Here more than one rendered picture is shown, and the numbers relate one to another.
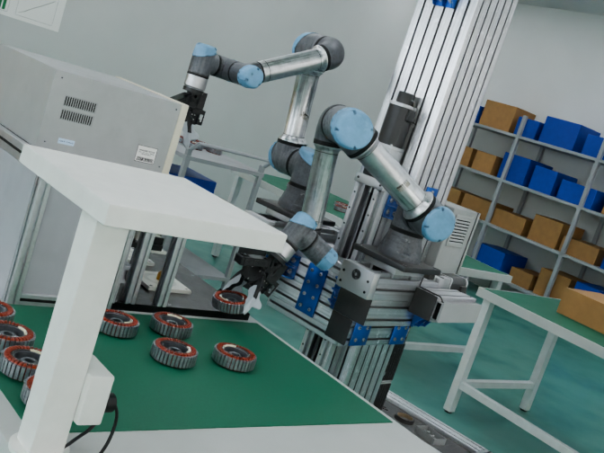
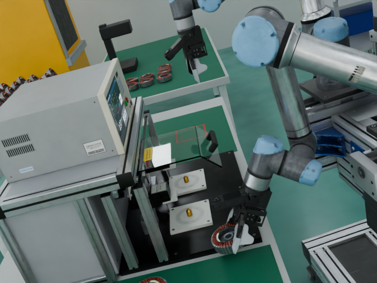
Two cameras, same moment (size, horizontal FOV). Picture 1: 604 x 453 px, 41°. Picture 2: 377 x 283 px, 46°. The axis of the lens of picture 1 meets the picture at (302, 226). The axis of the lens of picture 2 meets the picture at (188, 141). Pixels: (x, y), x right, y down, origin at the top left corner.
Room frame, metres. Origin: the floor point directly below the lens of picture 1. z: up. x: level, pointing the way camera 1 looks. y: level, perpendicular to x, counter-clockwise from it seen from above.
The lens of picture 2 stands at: (1.49, -0.65, 1.67)
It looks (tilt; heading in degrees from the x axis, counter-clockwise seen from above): 24 degrees down; 46
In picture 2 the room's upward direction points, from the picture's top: 16 degrees counter-clockwise
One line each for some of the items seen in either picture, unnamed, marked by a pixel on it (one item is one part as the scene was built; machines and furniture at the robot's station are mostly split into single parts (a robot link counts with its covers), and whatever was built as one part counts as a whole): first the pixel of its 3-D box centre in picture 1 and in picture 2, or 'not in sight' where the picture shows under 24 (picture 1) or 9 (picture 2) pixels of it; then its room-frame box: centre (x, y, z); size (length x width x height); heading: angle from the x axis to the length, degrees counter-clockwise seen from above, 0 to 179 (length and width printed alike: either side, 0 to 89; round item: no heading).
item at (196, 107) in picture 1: (190, 105); (192, 43); (2.78, 0.49, 1.29); 0.09 x 0.08 x 0.12; 140
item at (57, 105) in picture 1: (83, 108); (67, 114); (2.27, 0.69, 1.22); 0.44 x 0.39 x 0.20; 42
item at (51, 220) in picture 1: (75, 246); (58, 249); (1.97, 0.52, 0.91); 0.28 x 0.03 x 0.32; 132
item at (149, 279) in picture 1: (158, 281); (190, 216); (2.39, 0.36, 0.78); 0.15 x 0.15 x 0.01; 42
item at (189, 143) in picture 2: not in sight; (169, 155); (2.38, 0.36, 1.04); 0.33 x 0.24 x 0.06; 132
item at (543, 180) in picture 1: (553, 183); not in sight; (8.70, -2.39, 1.41); 0.42 x 0.28 x 0.26; 133
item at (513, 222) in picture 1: (518, 224); not in sight; (8.87, -2.25, 0.87); 0.42 x 0.40 x 0.18; 41
